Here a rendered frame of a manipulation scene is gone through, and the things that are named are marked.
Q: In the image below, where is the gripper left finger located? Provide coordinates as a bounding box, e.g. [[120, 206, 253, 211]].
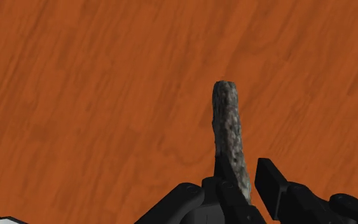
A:
[[134, 151, 267, 224]]

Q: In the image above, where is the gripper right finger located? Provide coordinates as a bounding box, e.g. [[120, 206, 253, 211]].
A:
[[254, 157, 358, 224]]

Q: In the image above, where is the grey speckled elongated stone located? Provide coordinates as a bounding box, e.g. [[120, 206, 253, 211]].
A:
[[211, 80, 253, 205]]

